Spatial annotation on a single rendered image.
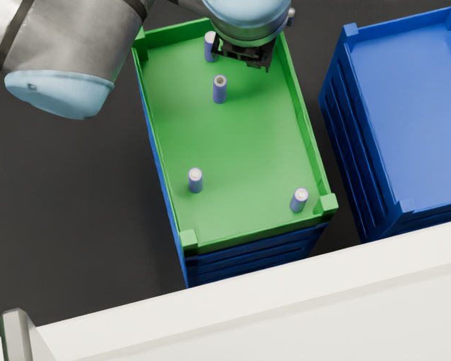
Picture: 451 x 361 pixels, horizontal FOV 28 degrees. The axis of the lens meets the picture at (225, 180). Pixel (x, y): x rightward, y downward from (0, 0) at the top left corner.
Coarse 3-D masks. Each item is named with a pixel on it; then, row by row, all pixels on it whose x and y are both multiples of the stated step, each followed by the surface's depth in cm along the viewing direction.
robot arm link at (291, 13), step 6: (288, 12) 95; (294, 12) 95; (282, 24) 94; (216, 30) 97; (276, 30) 94; (222, 36) 97; (270, 36) 95; (276, 36) 98; (234, 42) 97; (240, 42) 95; (246, 42) 95; (252, 42) 95; (258, 42) 96; (264, 42) 97
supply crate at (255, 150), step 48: (144, 48) 120; (192, 48) 125; (144, 96) 117; (192, 96) 123; (240, 96) 123; (288, 96) 123; (192, 144) 121; (240, 144) 121; (288, 144) 121; (240, 192) 119; (288, 192) 120; (192, 240) 110; (240, 240) 115
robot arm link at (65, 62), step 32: (0, 0) 80; (32, 0) 80; (64, 0) 82; (96, 0) 82; (128, 0) 83; (0, 32) 80; (32, 32) 80; (64, 32) 81; (96, 32) 82; (128, 32) 84; (0, 64) 82; (32, 64) 81; (64, 64) 80; (96, 64) 82; (32, 96) 83; (64, 96) 80; (96, 96) 83
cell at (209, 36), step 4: (208, 32) 118; (212, 32) 118; (208, 36) 118; (212, 36) 118; (208, 40) 118; (212, 40) 118; (208, 44) 118; (212, 44) 118; (208, 48) 119; (208, 52) 121; (208, 56) 122; (216, 56) 123; (208, 60) 123; (212, 60) 123
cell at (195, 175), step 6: (192, 168) 114; (198, 168) 114; (192, 174) 113; (198, 174) 113; (192, 180) 113; (198, 180) 113; (192, 186) 116; (198, 186) 116; (192, 192) 119; (198, 192) 119
